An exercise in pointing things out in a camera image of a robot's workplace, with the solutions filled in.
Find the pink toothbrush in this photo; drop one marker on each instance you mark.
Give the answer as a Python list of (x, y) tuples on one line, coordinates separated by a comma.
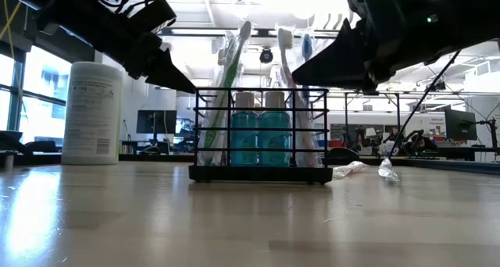
[(285, 38)]

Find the black office chair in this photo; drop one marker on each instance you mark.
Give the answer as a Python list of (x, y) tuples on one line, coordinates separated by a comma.
[(39, 146)]

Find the black workbench frame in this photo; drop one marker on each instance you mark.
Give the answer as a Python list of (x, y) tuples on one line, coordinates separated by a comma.
[(346, 118)]

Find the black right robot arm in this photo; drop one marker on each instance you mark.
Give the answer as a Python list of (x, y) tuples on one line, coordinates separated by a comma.
[(480, 13)]

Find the dark window frame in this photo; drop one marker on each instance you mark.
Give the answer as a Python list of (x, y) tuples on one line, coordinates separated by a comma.
[(17, 91)]

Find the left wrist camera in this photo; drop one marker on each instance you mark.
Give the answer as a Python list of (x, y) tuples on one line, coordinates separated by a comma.
[(152, 13)]

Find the black computer monitor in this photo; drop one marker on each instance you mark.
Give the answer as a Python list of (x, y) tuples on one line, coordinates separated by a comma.
[(461, 124), (156, 122)]

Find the blue mouthwash bottle white cap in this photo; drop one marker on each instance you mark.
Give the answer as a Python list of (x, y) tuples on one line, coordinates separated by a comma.
[(244, 138), (275, 138)]

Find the clear wrapper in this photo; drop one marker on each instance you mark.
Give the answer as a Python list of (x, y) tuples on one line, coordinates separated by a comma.
[(351, 168)]

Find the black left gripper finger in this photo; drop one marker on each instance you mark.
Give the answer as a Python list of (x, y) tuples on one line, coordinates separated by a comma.
[(170, 66), (168, 81)]

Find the black ceiling camera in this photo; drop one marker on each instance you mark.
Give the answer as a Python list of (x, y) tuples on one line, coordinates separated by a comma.
[(266, 55)]

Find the white wipes canister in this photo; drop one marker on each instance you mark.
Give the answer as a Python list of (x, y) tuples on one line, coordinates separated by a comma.
[(91, 111)]

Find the black aluminium table frame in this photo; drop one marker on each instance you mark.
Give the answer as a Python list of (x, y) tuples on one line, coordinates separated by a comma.
[(156, 157)]

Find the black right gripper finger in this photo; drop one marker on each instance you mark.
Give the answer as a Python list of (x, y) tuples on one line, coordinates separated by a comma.
[(336, 80), (343, 52)]

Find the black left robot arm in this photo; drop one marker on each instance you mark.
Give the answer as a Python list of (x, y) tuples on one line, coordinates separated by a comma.
[(58, 9)]

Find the person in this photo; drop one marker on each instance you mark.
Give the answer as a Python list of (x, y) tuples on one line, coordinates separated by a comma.
[(420, 143)]

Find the blue toothbrush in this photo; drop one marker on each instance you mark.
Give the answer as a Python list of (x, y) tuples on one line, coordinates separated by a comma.
[(307, 46)]

